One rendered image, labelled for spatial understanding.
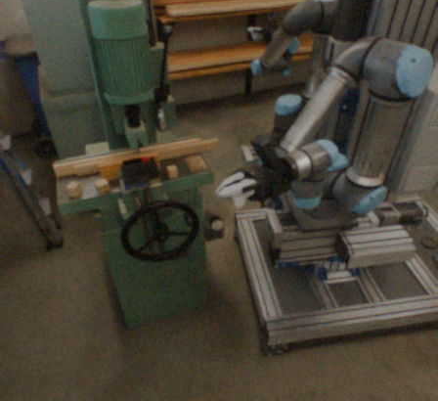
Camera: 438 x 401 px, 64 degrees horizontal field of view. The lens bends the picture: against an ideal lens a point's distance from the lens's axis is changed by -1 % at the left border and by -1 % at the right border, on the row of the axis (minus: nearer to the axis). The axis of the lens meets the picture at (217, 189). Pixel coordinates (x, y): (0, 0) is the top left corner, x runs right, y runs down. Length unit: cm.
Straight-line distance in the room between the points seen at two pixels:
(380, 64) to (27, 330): 201
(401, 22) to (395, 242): 77
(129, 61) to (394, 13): 84
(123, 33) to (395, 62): 78
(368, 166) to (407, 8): 51
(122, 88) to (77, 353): 134
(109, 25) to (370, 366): 184
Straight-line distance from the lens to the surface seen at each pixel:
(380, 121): 110
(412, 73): 102
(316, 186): 98
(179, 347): 196
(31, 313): 228
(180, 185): 142
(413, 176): 167
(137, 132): 139
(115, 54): 124
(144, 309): 193
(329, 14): 161
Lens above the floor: 172
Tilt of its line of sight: 38 degrees down
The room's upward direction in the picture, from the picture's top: straight up
